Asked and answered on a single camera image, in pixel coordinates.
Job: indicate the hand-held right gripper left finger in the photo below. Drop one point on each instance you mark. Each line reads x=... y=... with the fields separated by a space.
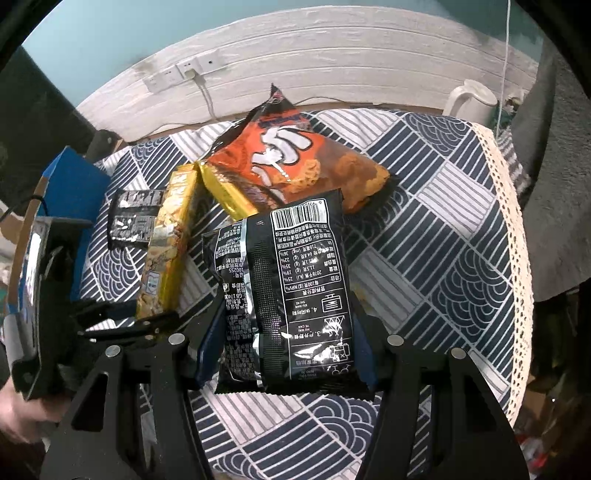
x=207 y=344

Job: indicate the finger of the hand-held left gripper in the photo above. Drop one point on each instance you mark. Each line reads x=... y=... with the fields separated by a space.
x=134 y=332
x=108 y=314

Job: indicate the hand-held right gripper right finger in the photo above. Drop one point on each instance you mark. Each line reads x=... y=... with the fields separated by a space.
x=367 y=360

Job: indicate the long yellow snack packet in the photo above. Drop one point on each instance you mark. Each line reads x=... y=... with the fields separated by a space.
x=168 y=244

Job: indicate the small black snack packet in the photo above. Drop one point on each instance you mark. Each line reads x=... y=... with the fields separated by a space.
x=131 y=219

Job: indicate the large black snack packet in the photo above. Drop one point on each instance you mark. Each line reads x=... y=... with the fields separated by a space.
x=300 y=286

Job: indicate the blue cardboard box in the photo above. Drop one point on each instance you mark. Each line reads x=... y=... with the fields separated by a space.
x=78 y=194

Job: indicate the gold red-print snack packet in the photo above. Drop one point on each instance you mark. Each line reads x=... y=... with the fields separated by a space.
x=226 y=191

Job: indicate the orange puffed snack bag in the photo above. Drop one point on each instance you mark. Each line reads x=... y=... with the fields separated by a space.
x=286 y=161

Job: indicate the person's left hand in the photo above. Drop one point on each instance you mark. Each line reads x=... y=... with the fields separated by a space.
x=18 y=415

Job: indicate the navy white patterned tablecloth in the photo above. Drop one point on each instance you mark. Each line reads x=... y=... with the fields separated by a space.
x=438 y=230

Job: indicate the black cloth covered board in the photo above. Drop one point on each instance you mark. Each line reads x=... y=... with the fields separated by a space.
x=37 y=129

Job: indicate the white electric kettle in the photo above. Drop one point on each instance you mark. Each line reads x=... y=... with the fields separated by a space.
x=471 y=99

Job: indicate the white wall socket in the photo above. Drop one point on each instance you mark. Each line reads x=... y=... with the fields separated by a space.
x=184 y=67
x=167 y=78
x=151 y=84
x=208 y=62

